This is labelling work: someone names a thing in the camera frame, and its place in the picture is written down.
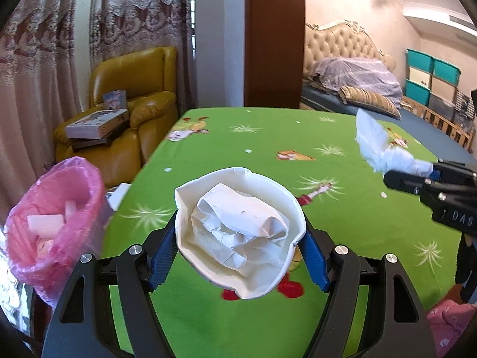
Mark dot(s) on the wooden crib rail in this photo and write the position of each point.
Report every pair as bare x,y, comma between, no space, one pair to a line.
439,119

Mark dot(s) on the small blue picture box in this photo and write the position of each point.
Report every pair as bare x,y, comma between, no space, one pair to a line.
114,99

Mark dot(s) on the white flat box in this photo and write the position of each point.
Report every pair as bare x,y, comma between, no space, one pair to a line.
95,123

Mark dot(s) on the purple striped quilt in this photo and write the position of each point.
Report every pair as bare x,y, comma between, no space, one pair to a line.
357,74

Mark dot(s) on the white foam block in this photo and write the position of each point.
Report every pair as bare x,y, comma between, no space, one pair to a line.
44,225

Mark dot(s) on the ceiling air vent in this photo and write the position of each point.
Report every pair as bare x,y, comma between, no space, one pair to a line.
464,21

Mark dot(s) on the bed with blue sheet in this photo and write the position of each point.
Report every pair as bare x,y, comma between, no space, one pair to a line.
421,126

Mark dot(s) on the brown flat box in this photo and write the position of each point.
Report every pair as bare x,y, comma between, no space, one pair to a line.
93,142

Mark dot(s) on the brown striped pillow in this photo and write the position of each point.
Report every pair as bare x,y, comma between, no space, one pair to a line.
372,100

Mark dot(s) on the twisted white tissue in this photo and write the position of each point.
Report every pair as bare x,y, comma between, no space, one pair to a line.
376,145

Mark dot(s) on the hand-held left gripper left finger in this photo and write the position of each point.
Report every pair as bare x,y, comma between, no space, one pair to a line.
164,255

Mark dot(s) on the yellow leather armchair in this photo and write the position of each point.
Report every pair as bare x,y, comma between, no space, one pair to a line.
145,82

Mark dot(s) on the beige lace-trimmed curtain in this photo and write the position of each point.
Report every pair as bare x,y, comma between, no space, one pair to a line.
33,82
149,26

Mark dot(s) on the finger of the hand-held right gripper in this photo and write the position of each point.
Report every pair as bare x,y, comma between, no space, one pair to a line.
406,182
456,173

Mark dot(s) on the pink patterned pants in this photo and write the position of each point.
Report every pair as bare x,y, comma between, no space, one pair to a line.
451,324

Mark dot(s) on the white paper sheet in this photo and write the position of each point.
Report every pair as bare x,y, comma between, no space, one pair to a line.
119,195

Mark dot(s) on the brown wooden panel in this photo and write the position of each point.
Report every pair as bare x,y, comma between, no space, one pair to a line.
274,44

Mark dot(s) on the stack of storage bins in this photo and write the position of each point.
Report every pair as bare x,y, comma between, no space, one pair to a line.
421,78

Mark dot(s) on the green cartoon tablecloth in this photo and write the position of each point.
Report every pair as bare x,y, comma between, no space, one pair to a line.
261,145

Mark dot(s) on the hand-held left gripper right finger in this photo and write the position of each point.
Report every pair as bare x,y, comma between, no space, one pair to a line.
313,261

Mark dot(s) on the beige tufted headboard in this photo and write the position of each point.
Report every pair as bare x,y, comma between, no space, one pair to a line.
339,41

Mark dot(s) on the black and white checkered item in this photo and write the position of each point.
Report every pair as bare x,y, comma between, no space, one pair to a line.
464,104

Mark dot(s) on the pink plastic bag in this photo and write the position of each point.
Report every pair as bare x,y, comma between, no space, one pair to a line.
82,194

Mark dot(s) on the white paper bowl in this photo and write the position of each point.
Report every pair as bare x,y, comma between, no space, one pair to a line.
193,257

